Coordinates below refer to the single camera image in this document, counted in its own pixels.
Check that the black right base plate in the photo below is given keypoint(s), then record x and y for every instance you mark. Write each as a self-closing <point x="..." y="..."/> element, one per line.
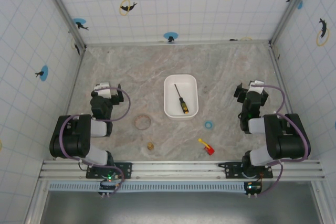
<point x="228" y="169"/>

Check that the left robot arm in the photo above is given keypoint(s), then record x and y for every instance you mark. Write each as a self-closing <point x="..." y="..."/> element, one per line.
<point x="71" y="140"/>

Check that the aluminium frame bar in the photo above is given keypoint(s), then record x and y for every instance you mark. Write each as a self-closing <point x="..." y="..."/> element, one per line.
<point x="183" y="43"/>

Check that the aluminium mounting rail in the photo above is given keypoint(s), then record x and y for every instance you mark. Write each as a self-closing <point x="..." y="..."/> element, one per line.
<point x="170" y="170"/>

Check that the right circuit board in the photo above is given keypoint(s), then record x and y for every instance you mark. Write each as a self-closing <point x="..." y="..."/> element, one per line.
<point x="253" y="187"/>

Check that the small brass fitting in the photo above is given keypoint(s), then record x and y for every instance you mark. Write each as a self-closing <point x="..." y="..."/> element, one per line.
<point x="150" y="146"/>

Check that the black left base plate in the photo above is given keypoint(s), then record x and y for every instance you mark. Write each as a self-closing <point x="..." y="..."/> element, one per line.
<point x="126" y="169"/>

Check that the aluminium frame post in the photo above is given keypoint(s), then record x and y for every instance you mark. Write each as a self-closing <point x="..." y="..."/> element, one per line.
<point x="63" y="11"/>
<point x="291" y="6"/>

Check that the red yellow toy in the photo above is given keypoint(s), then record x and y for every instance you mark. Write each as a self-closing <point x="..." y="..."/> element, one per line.
<point x="209" y="150"/>

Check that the left circuit board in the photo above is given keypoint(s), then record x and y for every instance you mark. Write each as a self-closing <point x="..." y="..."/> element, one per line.
<point x="109" y="185"/>

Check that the black yellow screwdriver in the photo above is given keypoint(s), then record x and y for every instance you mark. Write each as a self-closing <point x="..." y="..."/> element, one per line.
<point x="183" y="103"/>

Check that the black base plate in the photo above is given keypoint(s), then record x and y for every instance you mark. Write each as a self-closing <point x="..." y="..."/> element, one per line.
<point x="126" y="169"/>
<point x="228" y="169"/>

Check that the circuit board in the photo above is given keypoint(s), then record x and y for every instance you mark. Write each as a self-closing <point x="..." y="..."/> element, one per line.
<point x="109" y="185"/>
<point x="253" y="187"/>

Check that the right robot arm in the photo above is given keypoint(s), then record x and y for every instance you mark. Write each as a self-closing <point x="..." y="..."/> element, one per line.
<point x="288" y="142"/>

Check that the white plastic bin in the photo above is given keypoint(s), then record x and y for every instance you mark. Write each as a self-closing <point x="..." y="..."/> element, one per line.
<point x="181" y="115"/>

